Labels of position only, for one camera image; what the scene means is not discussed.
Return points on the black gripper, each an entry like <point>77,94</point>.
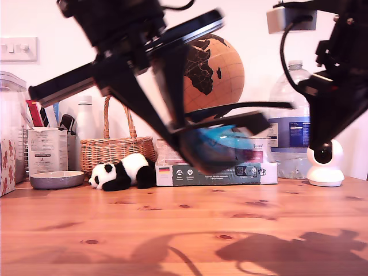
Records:
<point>120,34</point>
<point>350,57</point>

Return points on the black sunglasses with blue lenses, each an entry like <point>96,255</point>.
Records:
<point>218,149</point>

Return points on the large clear water bottle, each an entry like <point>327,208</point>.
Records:
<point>284,97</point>

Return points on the tin can with pink label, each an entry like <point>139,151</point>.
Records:
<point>166,152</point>

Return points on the cork globe on metal stand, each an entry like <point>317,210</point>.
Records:
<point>224,80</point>

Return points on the white insulated bottle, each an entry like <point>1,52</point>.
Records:
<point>86,120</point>

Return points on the tin can with red label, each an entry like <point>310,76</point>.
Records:
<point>263,152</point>

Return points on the panda plush toy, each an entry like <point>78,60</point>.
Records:
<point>129,169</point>

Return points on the blue and white pen pack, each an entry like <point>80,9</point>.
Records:
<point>53,116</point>

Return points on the black pen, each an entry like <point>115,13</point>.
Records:
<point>44,118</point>

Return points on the red flat package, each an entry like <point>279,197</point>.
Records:
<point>34,116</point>

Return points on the white printed paper carton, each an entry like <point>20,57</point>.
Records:
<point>47,155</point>

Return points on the shallow grey bowl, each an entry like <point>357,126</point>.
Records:
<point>57,182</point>

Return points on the clear plastic lidded container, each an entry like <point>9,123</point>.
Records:
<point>11,115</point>

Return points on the gingerbread print tissue box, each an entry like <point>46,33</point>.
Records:
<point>7,169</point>

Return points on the small white round camera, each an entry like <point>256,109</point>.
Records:
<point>325,175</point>

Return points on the arm grey camera box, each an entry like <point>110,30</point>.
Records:
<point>287,21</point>

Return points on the white light switch plate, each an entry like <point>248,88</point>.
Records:
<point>18,50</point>

